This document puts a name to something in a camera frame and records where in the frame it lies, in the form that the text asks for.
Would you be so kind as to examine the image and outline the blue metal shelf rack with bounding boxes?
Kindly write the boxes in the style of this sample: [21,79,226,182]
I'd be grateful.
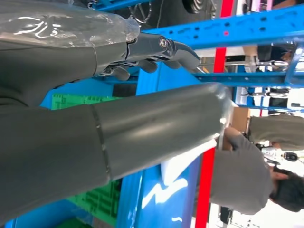
[232,44,304,114]
[5,3,304,228]

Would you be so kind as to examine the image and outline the chrome chair base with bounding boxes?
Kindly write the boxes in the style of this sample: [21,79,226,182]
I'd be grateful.
[127,0,153,25]

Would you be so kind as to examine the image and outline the red barrier belt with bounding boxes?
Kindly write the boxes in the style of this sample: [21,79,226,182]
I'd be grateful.
[195,0,235,228]

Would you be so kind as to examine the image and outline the black ribbed round base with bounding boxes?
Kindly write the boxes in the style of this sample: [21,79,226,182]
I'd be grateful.
[182,0,217,16]

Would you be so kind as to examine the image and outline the person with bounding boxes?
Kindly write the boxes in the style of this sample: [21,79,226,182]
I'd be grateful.
[210,114,304,217]

